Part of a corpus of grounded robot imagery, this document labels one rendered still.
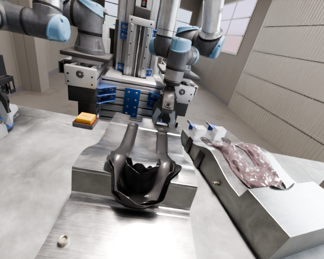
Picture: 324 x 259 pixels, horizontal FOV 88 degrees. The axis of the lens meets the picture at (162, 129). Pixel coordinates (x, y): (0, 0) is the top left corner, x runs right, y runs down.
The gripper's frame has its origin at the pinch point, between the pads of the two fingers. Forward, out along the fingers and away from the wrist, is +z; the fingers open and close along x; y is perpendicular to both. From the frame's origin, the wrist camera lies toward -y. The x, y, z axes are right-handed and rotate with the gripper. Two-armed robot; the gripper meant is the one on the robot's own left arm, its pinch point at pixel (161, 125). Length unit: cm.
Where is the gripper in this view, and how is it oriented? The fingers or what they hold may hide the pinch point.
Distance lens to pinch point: 75.7
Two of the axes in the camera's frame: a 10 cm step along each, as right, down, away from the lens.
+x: -9.8, -1.8, -1.1
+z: -2.1, 8.6, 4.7
